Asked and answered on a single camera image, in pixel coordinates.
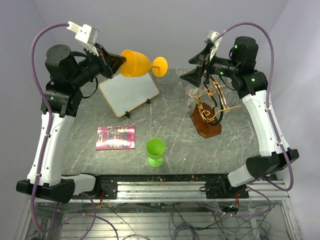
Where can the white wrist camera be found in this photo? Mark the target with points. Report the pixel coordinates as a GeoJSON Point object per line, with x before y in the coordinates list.
{"type": "Point", "coordinates": [86, 35]}
{"type": "Point", "coordinates": [211, 43]}

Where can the yellow framed whiteboard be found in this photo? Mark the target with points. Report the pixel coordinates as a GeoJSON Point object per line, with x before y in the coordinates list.
{"type": "Point", "coordinates": [124, 94]}

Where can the aluminium mounting rail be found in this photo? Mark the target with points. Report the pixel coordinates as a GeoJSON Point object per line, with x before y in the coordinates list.
{"type": "Point", "coordinates": [151, 188]}

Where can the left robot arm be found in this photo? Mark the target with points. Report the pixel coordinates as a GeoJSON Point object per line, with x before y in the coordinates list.
{"type": "Point", "coordinates": [69, 71]}

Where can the pink booklet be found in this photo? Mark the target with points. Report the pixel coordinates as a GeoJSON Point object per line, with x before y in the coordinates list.
{"type": "Point", "coordinates": [115, 138]}

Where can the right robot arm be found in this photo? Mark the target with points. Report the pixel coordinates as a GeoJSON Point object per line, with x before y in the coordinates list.
{"type": "Point", "coordinates": [251, 85]}

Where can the clear front wine glass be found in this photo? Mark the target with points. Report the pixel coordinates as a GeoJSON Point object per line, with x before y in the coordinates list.
{"type": "Point", "coordinates": [193, 93]}

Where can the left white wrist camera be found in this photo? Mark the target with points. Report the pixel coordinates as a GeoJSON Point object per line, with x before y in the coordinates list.
{"type": "Point", "coordinates": [86, 35]}

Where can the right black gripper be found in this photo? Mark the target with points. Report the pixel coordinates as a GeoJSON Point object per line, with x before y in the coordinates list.
{"type": "Point", "coordinates": [194, 76]}

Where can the clear tall wine glass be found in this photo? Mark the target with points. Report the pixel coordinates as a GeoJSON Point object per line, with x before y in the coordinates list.
{"type": "Point", "coordinates": [181, 70]}

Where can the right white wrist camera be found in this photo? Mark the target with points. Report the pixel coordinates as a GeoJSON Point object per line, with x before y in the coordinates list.
{"type": "Point", "coordinates": [211, 43]}

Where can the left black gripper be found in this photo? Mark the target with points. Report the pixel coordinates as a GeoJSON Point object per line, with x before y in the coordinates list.
{"type": "Point", "coordinates": [115, 61]}

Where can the orange plastic goblet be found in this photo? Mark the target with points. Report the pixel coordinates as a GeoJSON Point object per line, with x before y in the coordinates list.
{"type": "Point", "coordinates": [137, 64]}

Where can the gold wine glass rack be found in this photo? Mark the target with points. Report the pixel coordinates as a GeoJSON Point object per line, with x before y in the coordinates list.
{"type": "Point", "coordinates": [210, 109]}

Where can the green plastic goblet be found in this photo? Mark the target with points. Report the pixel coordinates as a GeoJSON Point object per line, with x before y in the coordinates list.
{"type": "Point", "coordinates": [155, 149]}

